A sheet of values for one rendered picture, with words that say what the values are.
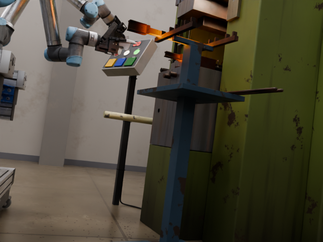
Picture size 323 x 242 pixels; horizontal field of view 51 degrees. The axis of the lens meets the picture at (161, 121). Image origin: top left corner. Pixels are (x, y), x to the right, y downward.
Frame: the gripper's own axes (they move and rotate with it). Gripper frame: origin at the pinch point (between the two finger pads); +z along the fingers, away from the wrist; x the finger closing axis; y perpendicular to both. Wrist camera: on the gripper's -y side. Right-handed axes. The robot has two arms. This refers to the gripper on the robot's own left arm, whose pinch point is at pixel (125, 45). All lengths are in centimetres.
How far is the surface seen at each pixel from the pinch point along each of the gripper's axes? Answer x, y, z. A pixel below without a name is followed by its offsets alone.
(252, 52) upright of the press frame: -95, -14, 2
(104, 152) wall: 194, 5, 185
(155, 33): -66, -33, -31
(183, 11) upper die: -43.3, 17.8, -6.3
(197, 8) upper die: -55, 16, -8
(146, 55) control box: -7.0, 4.1, 13.5
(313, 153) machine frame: -117, -32, 57
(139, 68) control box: -7.0, -7.3, 14.5
